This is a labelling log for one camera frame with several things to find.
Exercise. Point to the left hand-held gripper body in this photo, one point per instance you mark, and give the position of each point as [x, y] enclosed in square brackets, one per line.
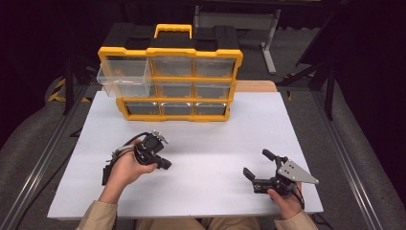
[149, 147]

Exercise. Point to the grey metal stand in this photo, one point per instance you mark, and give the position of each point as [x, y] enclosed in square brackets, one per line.
[269, 48]

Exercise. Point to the aluminium rail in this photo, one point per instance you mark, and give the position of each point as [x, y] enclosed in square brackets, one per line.
[41, 163]
[346, 159]

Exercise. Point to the person's khaki trouser legs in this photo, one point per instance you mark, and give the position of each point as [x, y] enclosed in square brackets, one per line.
[198, 224]

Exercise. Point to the grid of closed transparent bins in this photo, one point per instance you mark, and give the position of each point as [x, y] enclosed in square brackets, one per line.
[191, 89]

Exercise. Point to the black tripod stand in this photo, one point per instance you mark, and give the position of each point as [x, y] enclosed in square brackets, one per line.
[68, 86]
[330, 92]

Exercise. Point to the yellow black organizer cabinet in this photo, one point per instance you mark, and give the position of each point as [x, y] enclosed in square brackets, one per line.
[174, 41]

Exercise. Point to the wooden table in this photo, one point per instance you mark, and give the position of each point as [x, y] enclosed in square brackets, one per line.
[255, 86]

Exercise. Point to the person's right hand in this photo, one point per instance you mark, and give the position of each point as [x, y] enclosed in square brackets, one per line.
[285, 203]

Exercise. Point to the white board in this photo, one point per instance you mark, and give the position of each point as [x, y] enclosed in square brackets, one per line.
[207, 143]

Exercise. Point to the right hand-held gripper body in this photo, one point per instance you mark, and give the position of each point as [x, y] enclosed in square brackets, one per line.
[288, 174]

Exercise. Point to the open clear plastic drawer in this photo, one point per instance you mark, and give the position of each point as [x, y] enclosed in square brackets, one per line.
[124, 78]

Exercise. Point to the person's left hand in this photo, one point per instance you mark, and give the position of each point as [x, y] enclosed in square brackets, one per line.
[129, 169]

